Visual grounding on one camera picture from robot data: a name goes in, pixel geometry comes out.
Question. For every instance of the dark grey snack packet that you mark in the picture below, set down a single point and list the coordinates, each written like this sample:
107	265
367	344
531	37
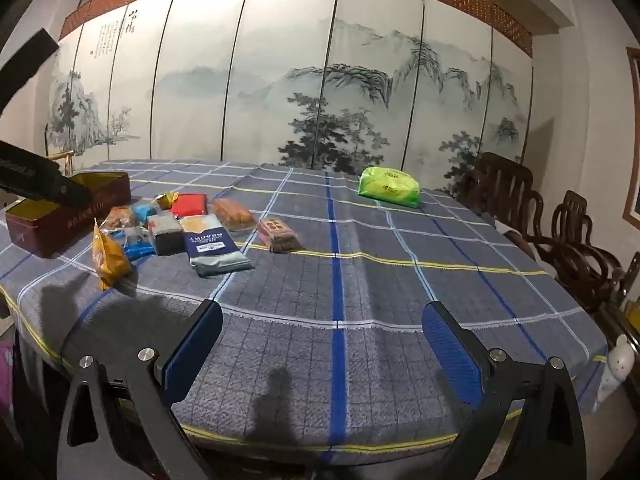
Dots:
165	235

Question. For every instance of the red and gold tin box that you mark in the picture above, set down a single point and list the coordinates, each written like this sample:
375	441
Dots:
60	230

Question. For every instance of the navy blue snack packet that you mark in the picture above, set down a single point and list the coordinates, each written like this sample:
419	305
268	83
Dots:
210	245

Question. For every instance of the orange snack packet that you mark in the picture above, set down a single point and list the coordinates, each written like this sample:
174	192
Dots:
110	257

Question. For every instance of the pale biscuit packet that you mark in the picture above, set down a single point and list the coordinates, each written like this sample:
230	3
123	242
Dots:
127	235

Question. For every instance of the clear packet of brown pastry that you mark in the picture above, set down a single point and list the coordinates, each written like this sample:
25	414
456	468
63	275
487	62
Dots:
232	215

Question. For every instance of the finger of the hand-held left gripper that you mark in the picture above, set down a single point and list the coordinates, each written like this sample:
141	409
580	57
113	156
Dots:
30	62
45	180

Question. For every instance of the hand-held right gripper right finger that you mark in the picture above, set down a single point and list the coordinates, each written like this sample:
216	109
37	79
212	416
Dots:
450	355

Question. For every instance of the person's pink patterned clothing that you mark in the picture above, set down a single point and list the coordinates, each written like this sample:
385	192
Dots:
5	380

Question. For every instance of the brown and red snack packet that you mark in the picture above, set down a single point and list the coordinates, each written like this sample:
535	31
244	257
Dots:
279	235

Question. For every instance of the bamboo chair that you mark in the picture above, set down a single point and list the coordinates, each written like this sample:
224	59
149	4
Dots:
62	154

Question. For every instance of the landscape painted folding screen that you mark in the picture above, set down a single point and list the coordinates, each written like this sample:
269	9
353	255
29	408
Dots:
280	85

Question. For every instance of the white ceramic figure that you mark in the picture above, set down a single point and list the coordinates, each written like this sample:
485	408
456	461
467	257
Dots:
617	365

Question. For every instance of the framed wall picture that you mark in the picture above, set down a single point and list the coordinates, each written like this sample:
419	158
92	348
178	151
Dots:
633	135

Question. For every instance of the small blue snack packet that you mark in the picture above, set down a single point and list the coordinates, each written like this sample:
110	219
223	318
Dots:
137	250
143	211

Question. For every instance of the dark carved wooden chair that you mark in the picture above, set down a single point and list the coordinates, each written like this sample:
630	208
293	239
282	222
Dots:
631	280
500	175
575	215

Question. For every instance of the small yellow snack packet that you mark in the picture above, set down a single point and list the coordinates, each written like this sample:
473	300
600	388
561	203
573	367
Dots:
167	201

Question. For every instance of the green snack bag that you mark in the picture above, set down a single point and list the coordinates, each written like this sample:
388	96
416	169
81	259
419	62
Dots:
389	187

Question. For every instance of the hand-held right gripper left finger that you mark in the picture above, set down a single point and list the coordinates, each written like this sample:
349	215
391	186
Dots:
195	350

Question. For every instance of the clear packet of nuts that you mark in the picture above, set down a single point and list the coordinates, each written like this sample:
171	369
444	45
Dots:
120	217

